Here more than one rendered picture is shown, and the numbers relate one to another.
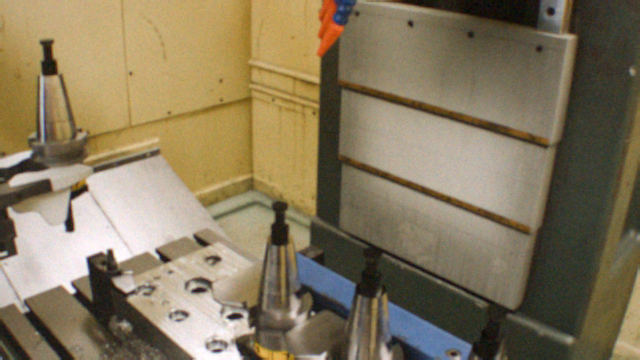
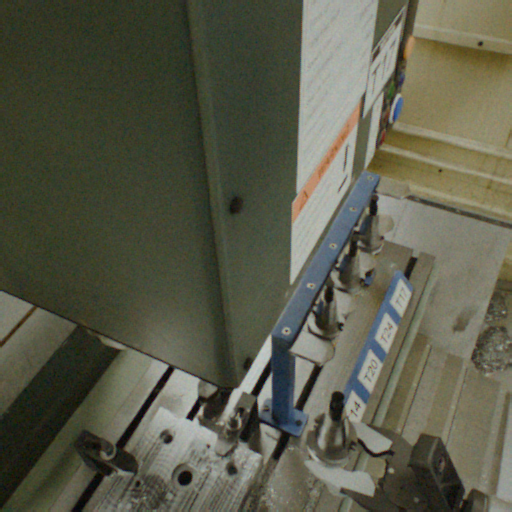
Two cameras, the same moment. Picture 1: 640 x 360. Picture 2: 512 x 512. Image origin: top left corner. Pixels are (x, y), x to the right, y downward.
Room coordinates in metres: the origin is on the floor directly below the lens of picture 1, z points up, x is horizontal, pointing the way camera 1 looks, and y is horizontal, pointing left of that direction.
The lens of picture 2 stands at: (0.76, 0.56, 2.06)
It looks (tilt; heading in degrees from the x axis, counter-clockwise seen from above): 49 degrees down; 255
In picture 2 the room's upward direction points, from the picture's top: 3 degrees counter-clockwise
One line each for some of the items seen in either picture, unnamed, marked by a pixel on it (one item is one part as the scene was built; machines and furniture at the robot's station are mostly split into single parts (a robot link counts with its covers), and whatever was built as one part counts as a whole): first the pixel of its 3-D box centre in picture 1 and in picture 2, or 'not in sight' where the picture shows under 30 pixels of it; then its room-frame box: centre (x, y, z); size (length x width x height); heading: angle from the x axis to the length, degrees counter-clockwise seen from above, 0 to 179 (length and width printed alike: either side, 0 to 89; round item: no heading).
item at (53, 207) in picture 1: (54, 198); (355, 439); (0.55, 0.27, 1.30); 0.09 x 0.03 x 0.06; 123
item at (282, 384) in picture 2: not in sight; (283, 383); (0.57, 0.04, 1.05); 0.10 x 0.05 x 0.30; 136
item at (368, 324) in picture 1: (368, 322); (350, 263); (0.42, -0.04, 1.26); 0.04 x 0.04 x 0.07
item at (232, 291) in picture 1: (243, 287); (313, 348); (0.53, 0.07, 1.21); 0.07 x 0.05 x 0.01; 136
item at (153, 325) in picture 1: (216, 310); (171, 505); (0.83, 0.16, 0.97); 0.29 x 0.23 x 0.05; 46
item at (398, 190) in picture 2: not in sight; (393, 188); (0.23, -0.24, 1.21); 0.07 x 0.05 x 0.01; 136
